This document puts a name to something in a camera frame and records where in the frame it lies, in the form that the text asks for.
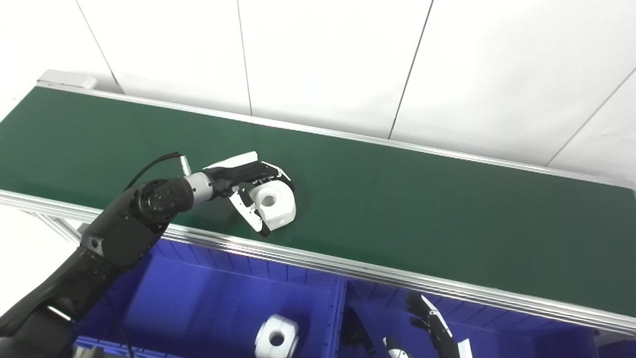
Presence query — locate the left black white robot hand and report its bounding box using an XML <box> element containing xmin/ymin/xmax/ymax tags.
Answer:
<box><xmin>201</xmin><ymin>151</ymin><xmax>297</xmax><ymax>238</ymax></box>

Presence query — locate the green conveyor belt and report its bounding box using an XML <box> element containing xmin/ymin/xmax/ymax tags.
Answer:
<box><xmin>0</xmin><ymin>70</ymin><xmax>636</xmax><ymax>337</ymax></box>

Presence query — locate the aluminium conveyor support leg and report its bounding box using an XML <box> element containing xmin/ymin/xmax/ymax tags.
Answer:
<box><xmin>24</xmin><ymin>211</ymin><xmax>91</xmax><ymax>245</ymax></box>

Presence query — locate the grey conveyor end housing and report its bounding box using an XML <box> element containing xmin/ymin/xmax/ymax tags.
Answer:
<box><xmin>37</xmin><ymin>69</ymin><xmax>98</xmax><ymax>91</ymax></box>

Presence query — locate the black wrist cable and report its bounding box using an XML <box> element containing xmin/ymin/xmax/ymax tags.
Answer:
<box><xmin>123</xmin><ymin>152</ymin><xmax>192</xmax><ymax>192</ymax></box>

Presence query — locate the black angular part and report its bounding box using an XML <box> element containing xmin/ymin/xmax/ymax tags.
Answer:
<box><xmin>342</xmin><ymin>307</ymin><xmax>377</xmax><ymax>355</ymax></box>

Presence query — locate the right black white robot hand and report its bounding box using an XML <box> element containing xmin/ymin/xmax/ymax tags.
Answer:
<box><xmin>382</xmin><ymin>291</ymin><xmax>473</xmax><ymax>358</ymax></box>

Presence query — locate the white round part with hole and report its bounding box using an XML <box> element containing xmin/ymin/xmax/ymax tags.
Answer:
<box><xmin>254</xmin><ymin>314</ymin><xmax>301</xmax><ymax>358</ymax></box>
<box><xmin>248</xmin><ymin>180</ymin><xmax>298</xmax><ymax>232</ymax></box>

